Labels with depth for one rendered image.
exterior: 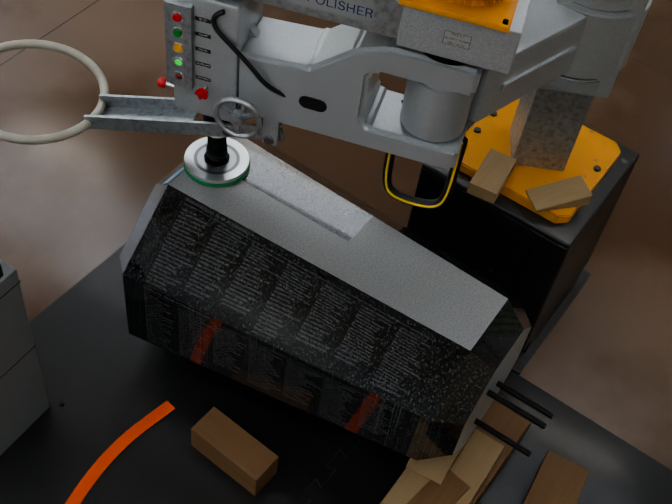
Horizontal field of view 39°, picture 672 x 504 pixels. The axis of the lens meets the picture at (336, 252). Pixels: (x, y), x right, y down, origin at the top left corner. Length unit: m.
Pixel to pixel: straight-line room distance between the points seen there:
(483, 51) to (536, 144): 0.96
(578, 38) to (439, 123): 0.56
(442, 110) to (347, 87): 0.27
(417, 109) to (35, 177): 2.15
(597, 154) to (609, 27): 0.72
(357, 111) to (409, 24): 0.36
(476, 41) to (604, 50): 0.69
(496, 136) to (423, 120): 0.88
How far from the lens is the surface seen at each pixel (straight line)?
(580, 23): 2.95
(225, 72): 2.76
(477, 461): 3.34
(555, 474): 3.53
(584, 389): 3.87
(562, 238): 3.29
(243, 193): 3.09
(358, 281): 2.89
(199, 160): 3.15
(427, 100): 2.63
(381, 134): 2.74
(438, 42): 2.47
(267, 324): 2.97
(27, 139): 3.16
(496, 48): 2.45
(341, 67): 2.62
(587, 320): 4.08
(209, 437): 3.35
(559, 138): 3.35
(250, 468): 3.29
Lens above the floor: 3.06
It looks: 49 degrees down
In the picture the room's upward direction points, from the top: 9 degrees clockwise
